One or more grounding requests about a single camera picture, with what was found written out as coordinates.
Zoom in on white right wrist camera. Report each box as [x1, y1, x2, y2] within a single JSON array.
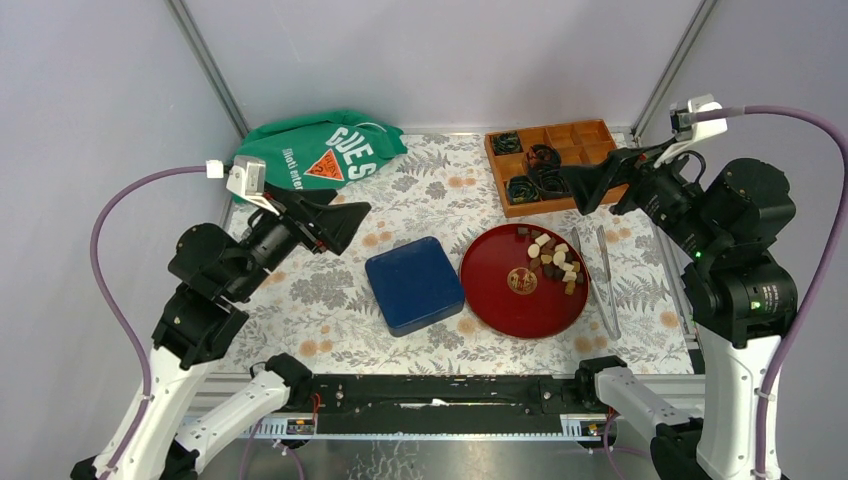
[[653, 94, 728, 168]]

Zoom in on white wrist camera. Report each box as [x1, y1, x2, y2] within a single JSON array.
[[226, 155, 279, 215], [653, 94, 728, 168]]

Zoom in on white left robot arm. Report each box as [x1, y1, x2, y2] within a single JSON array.
[[71, 188, 371, 479]]

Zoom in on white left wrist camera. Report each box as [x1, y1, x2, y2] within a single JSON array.
[[226, 155, 279, 215]]

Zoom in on red round plate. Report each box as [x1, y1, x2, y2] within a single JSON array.
[[459, 223, 594, 339]]

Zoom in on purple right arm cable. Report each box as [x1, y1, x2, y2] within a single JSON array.
[[599, 104, 848, 480]]

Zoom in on silver metal tongs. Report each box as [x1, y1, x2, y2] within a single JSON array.
[[586, 237, 622, 341]]

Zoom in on green printed bag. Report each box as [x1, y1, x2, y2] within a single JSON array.
[[235, 110, 408, 190]]

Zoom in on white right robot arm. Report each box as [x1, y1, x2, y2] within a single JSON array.
[[559, 148, 798, 479]]

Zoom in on blue box lid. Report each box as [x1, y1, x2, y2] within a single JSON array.
[[365, 236, 465, 337]]

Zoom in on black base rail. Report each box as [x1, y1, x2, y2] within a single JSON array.
[[274, 374, 609, 436]]

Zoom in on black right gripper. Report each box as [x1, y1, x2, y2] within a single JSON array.
[[558, 131, 722, 254]]

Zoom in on floral tablecloth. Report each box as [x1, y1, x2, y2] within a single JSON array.
[[221, 134, 693, 375]]

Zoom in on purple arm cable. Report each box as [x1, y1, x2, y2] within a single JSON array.
[[89, 165, 213, 480], [599, 104, 848, 480]]

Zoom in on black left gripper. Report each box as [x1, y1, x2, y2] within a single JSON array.
[[227, 179, 372, 300]]

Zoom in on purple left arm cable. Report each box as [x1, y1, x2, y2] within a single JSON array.
[[89, 165, 213, 480]]

